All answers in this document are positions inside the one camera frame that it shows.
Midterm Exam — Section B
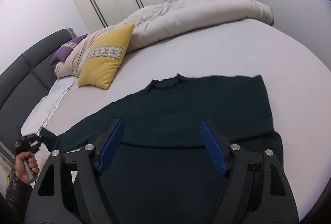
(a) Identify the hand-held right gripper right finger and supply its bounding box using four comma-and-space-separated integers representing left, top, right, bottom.
200, 120, 300, 224

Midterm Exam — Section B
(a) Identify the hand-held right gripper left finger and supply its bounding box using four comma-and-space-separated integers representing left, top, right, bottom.
24, 119, 125, 224

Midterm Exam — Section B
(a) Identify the dark green sweater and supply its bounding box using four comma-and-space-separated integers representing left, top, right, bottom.
39, 73, 284, 224

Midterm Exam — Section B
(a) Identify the person's left forearm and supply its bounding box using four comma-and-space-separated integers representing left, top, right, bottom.
5, 175, 34, 217

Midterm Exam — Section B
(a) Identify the person's left hand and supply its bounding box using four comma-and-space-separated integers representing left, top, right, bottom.
15, 155, 40, 184

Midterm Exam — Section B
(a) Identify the white pillow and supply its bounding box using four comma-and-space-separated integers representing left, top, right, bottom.
21, 76, 78, 137

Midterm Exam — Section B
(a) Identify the dark grey headboard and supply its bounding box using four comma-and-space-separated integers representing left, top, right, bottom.
0, 28, 75, 134

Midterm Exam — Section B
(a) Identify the yellow patterned pillow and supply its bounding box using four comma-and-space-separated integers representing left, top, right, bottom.
78, 23, 136, 90

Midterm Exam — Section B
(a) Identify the purple patterned pillow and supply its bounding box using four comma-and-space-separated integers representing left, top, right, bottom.
50, 34, 88, 65

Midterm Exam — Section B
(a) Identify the beige duvet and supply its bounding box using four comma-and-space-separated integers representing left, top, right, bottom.
53, 0, 274, 78

